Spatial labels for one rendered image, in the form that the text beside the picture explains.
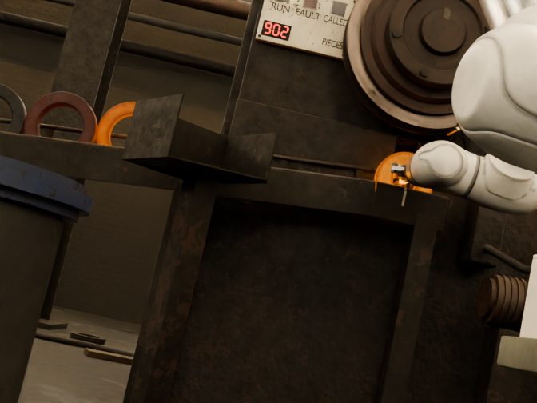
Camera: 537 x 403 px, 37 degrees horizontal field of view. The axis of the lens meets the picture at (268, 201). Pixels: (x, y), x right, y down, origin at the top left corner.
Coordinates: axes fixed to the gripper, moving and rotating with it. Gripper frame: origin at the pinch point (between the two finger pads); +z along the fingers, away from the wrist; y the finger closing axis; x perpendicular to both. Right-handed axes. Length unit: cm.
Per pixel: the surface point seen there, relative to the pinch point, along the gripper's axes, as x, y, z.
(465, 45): 35.8, 6.7, -7.5
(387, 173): -0.3, -5.0, -1.2
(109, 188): 1, -174, 609
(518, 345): -32, -3, -109
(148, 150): -11, -62, -37
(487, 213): -5.1, 22.0, -4.3
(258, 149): -4.3, -39.4, -23.6
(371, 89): 20.6, -13.6, -1.2
